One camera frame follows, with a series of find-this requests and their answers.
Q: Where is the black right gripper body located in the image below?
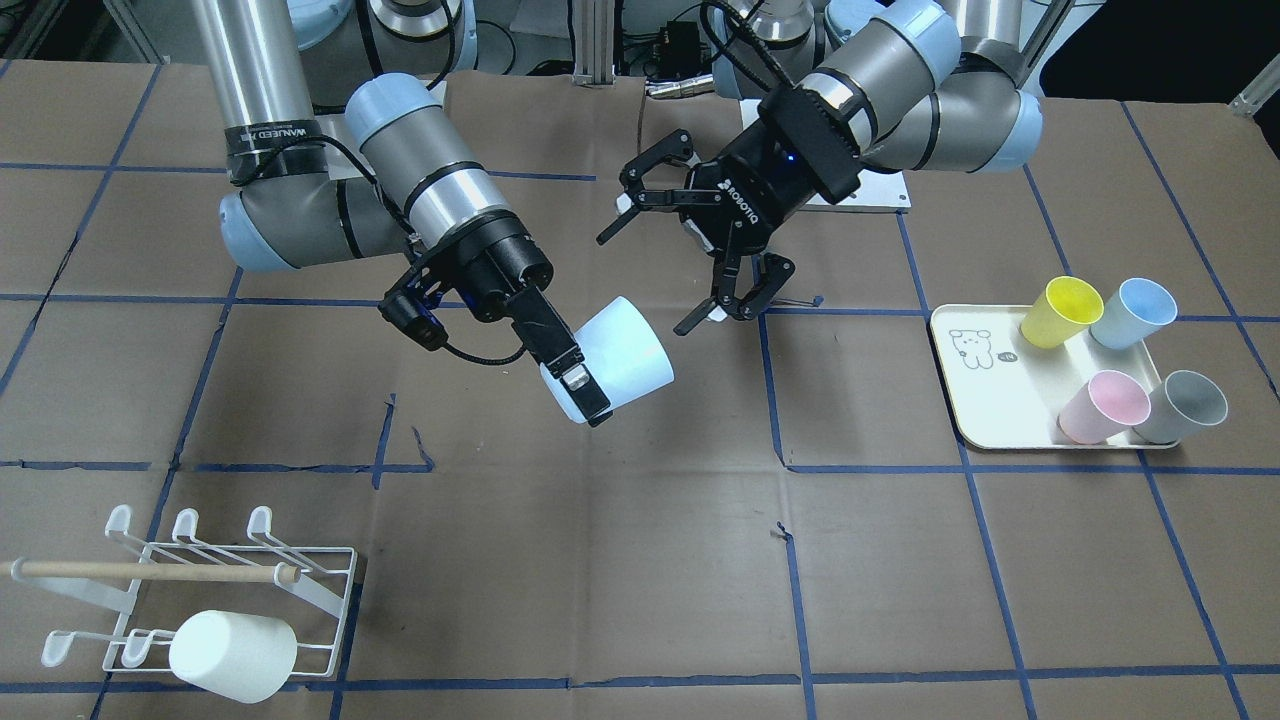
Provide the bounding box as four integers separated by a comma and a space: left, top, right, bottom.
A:
425, 209, 585, 373

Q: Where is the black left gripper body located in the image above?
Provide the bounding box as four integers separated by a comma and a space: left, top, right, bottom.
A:
684, 86, 863, 255

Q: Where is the light blue cup top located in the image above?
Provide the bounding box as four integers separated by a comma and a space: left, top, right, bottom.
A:
575, 296, 675, 410

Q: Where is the light blue cup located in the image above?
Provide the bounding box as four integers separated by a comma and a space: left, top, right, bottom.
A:
1089, 277, 1178, 350
575, 296, 675, 410

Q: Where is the white ikea cup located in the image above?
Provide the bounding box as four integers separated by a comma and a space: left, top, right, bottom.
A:
168, 610, 298, 705

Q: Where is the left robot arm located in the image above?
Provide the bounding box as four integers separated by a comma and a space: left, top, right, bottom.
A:
596, 1, 1043, 336

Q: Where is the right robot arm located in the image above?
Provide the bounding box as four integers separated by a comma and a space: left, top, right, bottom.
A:
195, 1, 621, 425

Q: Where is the yellow cup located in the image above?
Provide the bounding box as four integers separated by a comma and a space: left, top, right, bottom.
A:
1020, 275, 1105, 348

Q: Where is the light blue cup bottom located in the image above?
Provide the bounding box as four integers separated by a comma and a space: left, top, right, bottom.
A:
1089, 277, 1178, 350

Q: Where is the pink cup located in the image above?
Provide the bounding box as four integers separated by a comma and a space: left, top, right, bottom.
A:
1057, 370, 1152, 445

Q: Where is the grey cup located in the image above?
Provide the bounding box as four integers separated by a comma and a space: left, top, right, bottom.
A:
1133, 370, 1229, 445

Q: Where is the cream serving tray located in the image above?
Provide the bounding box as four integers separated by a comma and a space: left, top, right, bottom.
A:
929, 304, 1162, 451

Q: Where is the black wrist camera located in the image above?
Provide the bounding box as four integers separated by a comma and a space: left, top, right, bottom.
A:
378, 287, 449, 351

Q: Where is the white wire cup rack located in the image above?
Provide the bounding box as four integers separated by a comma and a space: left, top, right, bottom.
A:
3, 503, 361, 682

